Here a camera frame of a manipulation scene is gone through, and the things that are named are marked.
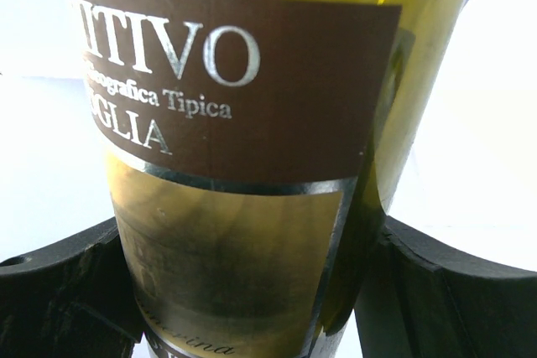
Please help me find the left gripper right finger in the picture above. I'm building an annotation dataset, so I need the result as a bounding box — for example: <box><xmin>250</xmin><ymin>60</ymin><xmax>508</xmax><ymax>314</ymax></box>
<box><xmin>355</xmin><ymin>218</ymin><xmax>536</xmax><ymax>357</ymax></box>

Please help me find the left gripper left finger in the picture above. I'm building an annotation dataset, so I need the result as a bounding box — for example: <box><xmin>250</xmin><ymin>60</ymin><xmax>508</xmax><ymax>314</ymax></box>
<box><xmin>1</xmin><ymin>218</ymin><xmax>143</xmax><ymax>358</ymax></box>

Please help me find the green wine bottle brown label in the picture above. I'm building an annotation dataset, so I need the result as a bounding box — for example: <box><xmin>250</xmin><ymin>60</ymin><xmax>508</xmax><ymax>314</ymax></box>
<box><xmin>69</xmin><ymin>0</ymin><xmax>466</xmax><ymax>357</ymax></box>

